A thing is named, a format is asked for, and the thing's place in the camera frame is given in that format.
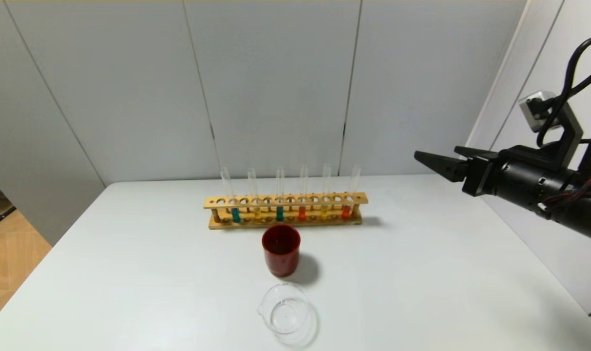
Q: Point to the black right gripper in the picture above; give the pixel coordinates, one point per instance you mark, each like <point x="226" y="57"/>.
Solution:
<point x="479" y="176"/>

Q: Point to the test tube with red liquid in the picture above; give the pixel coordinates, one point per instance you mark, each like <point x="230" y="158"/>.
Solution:
<point x="345" y="212"/>
<point x="302" y="213"/>

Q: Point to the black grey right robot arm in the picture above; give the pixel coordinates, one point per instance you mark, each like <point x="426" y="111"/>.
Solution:
<point x="582" y="219"/>

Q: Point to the test tube with yellow liquid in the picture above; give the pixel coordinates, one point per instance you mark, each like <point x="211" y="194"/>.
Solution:
<point x="257" y="212"/>
<point x="324" y="212"/>

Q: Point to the wooden test tube rack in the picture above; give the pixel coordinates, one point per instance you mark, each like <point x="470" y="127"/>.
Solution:
<point x="285" y="200"/>

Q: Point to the test tube with teal liquid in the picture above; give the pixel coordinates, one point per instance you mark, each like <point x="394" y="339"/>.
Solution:
<point x="279" y="214"/>
<point x="236" y="215"/>

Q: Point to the dark red plastic cup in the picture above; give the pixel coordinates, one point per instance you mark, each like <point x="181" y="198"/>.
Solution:
<point x="281" y="258"/>

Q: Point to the clear plastic spouted bowl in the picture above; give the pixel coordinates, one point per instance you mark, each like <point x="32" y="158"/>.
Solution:
<point x="283" y="312"/>

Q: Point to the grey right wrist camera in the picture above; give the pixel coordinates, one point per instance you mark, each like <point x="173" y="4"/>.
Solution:
<point x="531" y="109"/>

